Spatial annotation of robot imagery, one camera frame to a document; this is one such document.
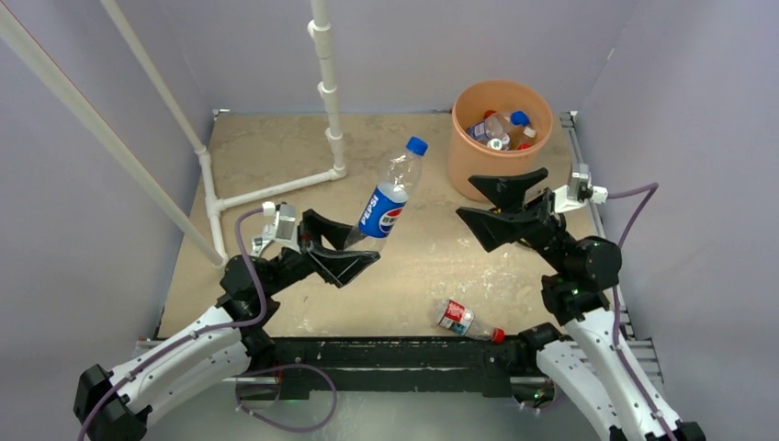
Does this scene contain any gold red drink bottle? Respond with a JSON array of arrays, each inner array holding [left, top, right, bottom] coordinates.
[[516, 126, 537, 150]]

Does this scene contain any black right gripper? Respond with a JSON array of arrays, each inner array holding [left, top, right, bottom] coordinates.
[[457, 166, 572, 273]]

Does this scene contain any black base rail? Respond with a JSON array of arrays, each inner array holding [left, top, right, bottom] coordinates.
[[264, 335, 545, 400]]

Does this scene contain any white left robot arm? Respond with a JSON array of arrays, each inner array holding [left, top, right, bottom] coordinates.
[[73, 203, 380, 440]]

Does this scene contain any orange plastic bin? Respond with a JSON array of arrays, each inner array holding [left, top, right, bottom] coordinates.
[[447, 79, 554, 201]]

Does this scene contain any crushed white cap bottle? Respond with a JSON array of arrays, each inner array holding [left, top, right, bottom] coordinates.
[[486, 134, 511, 152]]

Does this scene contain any purple loop cable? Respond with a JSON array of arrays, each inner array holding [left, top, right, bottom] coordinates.
[[235, 364, 338, 434]]

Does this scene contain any red blue label bottle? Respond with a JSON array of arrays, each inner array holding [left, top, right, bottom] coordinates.
[[431, 299, 505, 344]]

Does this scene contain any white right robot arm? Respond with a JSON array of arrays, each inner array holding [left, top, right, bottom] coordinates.
[[457, 164, 706, 440]]

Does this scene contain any white PVC pipe frame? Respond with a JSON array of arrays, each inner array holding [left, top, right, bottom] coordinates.
[[1, 1, 347, 268]]

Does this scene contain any small blue Pepsi bottle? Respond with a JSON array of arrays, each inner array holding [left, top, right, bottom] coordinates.
[[466, 117, 505, 144]]

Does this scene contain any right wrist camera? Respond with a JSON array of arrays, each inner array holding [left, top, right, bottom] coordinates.
[[553, 163, 608, 214]]

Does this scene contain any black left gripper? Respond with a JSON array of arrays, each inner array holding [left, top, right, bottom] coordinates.
[[263, 210, 379, 297]]

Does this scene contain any adjustable wrench red handle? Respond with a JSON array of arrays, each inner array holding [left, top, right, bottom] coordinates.
[[250, 224, 277, 257]]

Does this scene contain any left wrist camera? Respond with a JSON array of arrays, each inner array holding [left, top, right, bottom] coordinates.
[[262, 201, 299, 251]]

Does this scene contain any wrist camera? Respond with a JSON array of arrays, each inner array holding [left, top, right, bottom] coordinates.
[[553, 163, 608, 214], [262, 201, 299, 251]]

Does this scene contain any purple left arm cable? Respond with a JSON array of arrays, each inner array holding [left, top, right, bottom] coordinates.
[[75, 207, 269, 441]]

